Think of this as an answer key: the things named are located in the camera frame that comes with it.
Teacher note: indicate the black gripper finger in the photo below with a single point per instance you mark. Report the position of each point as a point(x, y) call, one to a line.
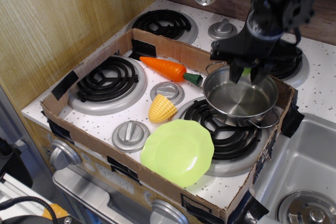
point(236, 69)
point(261, 71)

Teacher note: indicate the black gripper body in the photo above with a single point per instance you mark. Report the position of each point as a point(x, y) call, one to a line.
point(250, 48)

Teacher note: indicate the green toy broccoli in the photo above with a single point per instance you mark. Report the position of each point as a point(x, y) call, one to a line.
point(246, 71)

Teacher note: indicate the stainless steel pan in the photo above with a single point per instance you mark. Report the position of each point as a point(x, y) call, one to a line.
point(240, 104)

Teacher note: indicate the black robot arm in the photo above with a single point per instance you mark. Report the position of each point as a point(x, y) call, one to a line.
point(274, 16)

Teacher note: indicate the silver back stove knob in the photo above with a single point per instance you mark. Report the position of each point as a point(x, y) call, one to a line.
point(222, 30)

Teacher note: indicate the silver stove knob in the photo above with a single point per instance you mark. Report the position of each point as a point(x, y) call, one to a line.
point(222, 30)
point(171, 90)
point(130, 136)

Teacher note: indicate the brown cardboard fence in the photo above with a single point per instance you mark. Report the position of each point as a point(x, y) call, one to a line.
point(195, 59)

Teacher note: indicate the orange toy carrot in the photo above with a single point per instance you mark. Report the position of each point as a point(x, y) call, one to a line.
point(172, 70)

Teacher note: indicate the silver centre stove knob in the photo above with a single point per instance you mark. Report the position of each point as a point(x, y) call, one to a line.
point(171, 90)

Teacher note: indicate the front right black burner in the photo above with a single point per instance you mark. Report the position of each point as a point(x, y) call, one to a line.
point(236, 148)

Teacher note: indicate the yellow toy corn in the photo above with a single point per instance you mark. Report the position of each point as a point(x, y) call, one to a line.
point(161, 109)

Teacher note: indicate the green plastic plate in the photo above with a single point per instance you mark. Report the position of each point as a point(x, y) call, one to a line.
point(180, 151)

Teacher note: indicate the silver sink basin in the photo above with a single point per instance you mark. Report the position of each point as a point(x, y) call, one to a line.
point(306, 161)

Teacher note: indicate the front left black burner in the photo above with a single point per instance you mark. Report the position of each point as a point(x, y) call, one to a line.
point(115, 85)

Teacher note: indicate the silver front stove knob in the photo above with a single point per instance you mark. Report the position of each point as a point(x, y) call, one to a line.
point(130, 136)

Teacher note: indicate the silver sink drain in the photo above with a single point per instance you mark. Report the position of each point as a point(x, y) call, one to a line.
point(306, 206)

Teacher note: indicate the right silver oven knob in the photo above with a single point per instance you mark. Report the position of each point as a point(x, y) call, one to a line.
point(165, 213)

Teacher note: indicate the silver oven knob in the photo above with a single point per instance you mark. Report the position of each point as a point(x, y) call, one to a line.
point(63, 155)
point(165, 213)

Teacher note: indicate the left silver oven knob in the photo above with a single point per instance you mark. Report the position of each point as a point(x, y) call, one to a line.
point(63, 155)

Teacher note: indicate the orange object at bottom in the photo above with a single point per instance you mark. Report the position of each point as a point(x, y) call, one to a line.
point(59, 212)

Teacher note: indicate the black device at left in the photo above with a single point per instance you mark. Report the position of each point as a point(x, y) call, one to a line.
point(12, 164)

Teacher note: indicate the silver oven door handle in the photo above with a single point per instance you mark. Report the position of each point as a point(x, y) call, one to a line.
point(95, 202)

